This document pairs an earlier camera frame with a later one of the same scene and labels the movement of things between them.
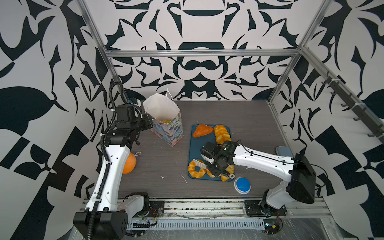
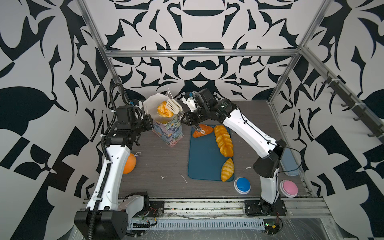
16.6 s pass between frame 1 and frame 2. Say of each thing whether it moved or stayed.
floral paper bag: stayed
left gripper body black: stayed
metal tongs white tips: moved
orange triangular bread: stayed
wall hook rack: stayed
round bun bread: moved
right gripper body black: moved
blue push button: stayed
